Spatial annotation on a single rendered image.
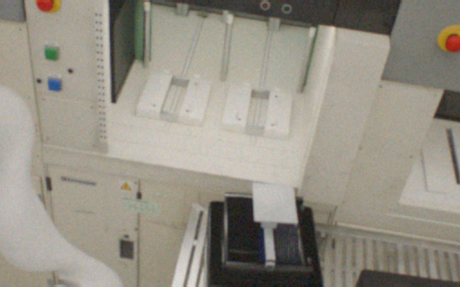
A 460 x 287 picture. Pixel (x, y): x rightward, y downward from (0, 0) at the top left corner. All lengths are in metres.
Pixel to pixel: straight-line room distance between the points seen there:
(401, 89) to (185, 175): 0.67
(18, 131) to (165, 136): 0.93
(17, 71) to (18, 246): 0.78
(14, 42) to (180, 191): 0.64
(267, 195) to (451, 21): 0.57
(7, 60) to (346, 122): 0.90
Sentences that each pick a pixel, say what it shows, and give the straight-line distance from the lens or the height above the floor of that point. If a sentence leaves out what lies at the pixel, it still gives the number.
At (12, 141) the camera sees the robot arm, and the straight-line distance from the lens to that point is 1.08.
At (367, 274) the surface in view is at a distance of 1.71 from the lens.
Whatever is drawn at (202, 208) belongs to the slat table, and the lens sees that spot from 1.89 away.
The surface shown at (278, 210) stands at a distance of 1.48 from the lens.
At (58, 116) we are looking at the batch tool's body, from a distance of 1.85.
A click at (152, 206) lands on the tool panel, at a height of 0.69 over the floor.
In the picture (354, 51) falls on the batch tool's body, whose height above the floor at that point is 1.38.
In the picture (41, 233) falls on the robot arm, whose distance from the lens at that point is 1.11.
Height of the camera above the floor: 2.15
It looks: 41 degrees down
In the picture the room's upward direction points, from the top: 7 degrees clockwise
